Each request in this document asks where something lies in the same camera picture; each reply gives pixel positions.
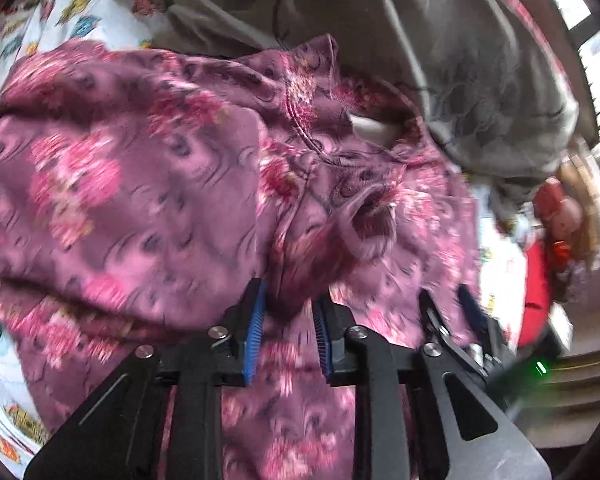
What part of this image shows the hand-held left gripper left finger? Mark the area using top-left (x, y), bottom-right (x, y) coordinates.
top-left (24, 278), bottom-right (268, 480)

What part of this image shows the purple floral garment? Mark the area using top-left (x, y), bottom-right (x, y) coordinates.
top-left (0, 34), bottom-right (487, 480)

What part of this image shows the white printed bedsheet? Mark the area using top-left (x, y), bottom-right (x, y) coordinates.
top-left (0, 0), bottom-right (531, 477)

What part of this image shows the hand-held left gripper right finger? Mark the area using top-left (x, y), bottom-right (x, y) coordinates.
top-left (312, 292), bottom-right (552, 480)

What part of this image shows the doll with blond hair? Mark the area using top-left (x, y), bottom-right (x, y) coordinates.
top-left (532, 157), bottom-right (600, 306)

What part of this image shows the wooden sofa frame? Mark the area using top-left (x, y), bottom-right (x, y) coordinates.
top-left (512, 347), bottom-right (600, 453)

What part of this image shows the grey blanket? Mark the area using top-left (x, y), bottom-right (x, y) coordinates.
top-left (152, 0), bottom-right (581, 223)

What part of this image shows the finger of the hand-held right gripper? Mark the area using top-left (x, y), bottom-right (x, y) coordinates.
top-left (418, 289), bottom-right (487, 378)
top-left (457, 284), bottom-right (503, 348)

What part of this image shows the window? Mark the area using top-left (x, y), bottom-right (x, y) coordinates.
top-left (527, 0), bottom-right (600, 166)

